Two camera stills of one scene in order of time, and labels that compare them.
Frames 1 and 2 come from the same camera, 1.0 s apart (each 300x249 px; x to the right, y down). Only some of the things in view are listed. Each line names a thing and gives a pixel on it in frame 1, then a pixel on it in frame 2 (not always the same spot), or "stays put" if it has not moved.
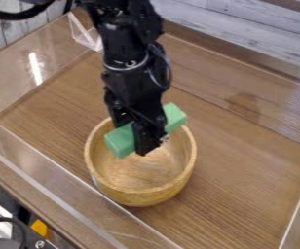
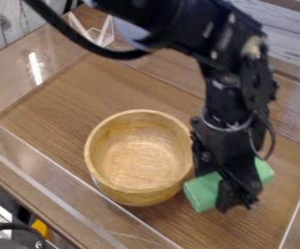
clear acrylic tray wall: [62, 195] stays put
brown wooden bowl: [140, 180] stays put
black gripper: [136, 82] to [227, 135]
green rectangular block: [121, 140] to [203, 187]
